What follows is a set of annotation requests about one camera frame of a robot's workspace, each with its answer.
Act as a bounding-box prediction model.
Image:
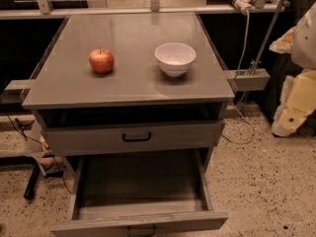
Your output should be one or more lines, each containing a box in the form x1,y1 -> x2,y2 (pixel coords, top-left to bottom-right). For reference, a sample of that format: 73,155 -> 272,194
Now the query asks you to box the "red apple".
89,47 -> 115,74

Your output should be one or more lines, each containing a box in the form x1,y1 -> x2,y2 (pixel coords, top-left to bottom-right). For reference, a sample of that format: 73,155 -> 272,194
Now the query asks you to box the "white power cable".
221,9 -> 257,146

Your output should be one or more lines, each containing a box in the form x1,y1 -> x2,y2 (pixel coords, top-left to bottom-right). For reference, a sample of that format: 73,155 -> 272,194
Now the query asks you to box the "grey right bracket block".
224,69 -> 270,92

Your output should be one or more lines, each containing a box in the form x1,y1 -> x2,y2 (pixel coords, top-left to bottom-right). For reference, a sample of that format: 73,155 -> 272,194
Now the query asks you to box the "grey drawer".
51,149 -> 228,237
42,120 -> 223,156

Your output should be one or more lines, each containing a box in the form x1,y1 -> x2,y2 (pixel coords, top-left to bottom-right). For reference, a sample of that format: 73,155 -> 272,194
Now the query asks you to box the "white ceramic bowl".
155,42 -> 197,77

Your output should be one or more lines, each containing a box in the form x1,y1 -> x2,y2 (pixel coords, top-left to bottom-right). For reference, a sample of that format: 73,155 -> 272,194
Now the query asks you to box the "grey left bracket block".
1,79 -> 35,104

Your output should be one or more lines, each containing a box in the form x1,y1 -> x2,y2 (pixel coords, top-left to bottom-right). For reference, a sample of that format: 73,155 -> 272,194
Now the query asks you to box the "grey drawer cabinet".
21,12 -> 236,170

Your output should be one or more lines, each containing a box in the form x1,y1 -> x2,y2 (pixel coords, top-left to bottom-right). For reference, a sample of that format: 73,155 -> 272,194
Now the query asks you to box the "black floor stand leg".
24,164 -> 40,200

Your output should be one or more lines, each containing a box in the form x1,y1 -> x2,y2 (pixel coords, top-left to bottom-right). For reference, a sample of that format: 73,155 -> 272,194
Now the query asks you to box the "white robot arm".
270,2 -> 316,136

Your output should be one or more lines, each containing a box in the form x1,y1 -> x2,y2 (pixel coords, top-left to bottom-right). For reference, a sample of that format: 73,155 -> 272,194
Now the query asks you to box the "grey bracket block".
1,79 -> 35,104
224,69 -> 270,92

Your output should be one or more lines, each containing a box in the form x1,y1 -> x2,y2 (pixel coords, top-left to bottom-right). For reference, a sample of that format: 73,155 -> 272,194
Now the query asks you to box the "diagonal metal rod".
235,0 -> 285,111

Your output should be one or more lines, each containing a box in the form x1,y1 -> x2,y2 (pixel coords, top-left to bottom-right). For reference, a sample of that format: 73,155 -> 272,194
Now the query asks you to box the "grey top drawer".
42,120 -> 223,156

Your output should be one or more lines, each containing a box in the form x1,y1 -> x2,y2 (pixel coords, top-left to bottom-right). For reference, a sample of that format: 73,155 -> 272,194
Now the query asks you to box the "thin black cable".
3,111 -> 73,196

